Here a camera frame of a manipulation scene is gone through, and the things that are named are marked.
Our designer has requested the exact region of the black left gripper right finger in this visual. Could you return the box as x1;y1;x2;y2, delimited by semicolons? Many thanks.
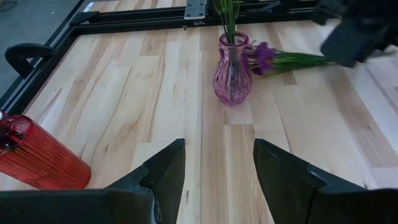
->
252;138;398;224

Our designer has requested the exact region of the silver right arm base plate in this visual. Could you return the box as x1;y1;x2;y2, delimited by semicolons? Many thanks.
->
183;0;208;21

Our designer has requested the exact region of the purple artificial flower stem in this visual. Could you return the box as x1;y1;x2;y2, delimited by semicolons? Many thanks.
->
244;41;336;78

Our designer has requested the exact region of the pink glass vase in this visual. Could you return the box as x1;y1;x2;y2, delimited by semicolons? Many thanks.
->
212;30;254;106

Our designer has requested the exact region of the black triangular bracket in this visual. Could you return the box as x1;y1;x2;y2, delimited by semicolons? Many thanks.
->
4;43;57;79

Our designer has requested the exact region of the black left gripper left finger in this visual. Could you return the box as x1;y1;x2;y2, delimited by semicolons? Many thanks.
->
0;138;187;224

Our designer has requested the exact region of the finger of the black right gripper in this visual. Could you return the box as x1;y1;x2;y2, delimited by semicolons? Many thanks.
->
320;17;389;68

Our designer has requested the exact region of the red ribbed glass vase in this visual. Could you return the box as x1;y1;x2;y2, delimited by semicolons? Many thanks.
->
0;108;92;190

